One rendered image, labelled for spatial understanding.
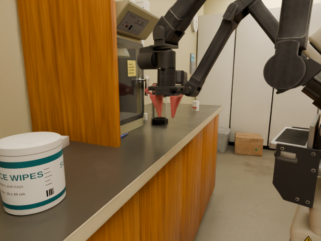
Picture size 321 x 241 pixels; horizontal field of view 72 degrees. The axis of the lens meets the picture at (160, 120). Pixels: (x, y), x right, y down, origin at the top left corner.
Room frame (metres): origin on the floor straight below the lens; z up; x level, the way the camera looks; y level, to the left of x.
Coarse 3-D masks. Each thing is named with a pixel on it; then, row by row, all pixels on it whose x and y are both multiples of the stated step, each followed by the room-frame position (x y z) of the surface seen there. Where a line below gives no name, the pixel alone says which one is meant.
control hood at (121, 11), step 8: (120, 0) 0.94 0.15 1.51; (128, 0) 0.92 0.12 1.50; (120, 8) 0.93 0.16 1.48; (128, 8) 0.95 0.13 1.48; (136, 8) 0.98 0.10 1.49; (120, 16) 0.95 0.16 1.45; (144, 16) 1.07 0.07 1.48; (152, 16) 1.12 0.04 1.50; (152, 24) 1.18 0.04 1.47; (120, 32) 1.03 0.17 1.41; (144, 32) 1.18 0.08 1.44
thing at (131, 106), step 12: (120, 48) 1.04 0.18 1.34; (132, 48) 1.14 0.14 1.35; (120, 60) 1.04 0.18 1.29; (132, 60) 1.14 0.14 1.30; (120, 72) 1.04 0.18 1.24; (120, 84) 1.04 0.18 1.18; (132, 84) 1.13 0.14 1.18; (120, 96) 1.03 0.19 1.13; (132, 96) 1.13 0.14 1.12; (120, 108) 1.03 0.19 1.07; (132, 108) 1.13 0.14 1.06; (120, 120) 1.03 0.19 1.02; (132, 120) 1.12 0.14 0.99
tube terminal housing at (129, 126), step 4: (116, 0) 1.05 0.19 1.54; (120, 36) 1.07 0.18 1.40; (124, 36) 1.10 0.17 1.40; (128, 36) 1.13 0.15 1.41; (132, 40) 1.17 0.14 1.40; (136, 40) 1.20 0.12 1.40; (140, 40) 1.24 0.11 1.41; (136, 120) 1.18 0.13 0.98; (140, 120) 1.23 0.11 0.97; (128, 124) 1.11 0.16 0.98; (132, 124) 1.15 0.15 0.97; (136, 124) 1.18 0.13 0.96; (140, 124) 1.23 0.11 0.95; (120, 128) 1.04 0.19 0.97; (124, 128) 1.07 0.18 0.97; (128, 128) 1.11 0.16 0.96; (132, 128) 1.15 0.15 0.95; (120, 132) 1.04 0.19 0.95; (124, 132) 1.07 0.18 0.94
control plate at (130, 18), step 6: (126, 18) 0.98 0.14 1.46; (132, 18) 1.01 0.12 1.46; (138, 18) 1.05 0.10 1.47; (120, 24) 0.98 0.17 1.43; (126, 24) 1.01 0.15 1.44; (132, 24) 1.05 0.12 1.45; (138, 24) 1.08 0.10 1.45; (144, 24) 1.12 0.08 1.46; (126, 30) 1.04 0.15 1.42; (132, 30) 1.08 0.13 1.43; (138, 30) 1.12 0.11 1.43
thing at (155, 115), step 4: (152, 92) 1.30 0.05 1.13; (164, 100) 1.28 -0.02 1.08; (152, 104) 1.30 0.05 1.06; (164, 104) 1.28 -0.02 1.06; (152, 108) 1.30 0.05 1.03; (164, 108) 1.28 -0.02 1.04; (152, 112) 1.30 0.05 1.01; (156, 112) 1.28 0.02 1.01; (164, 112) 1.28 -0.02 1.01; (152, 116) 1.30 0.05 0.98; (156, 116) 1.28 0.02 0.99; (164, 116) 1.28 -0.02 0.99
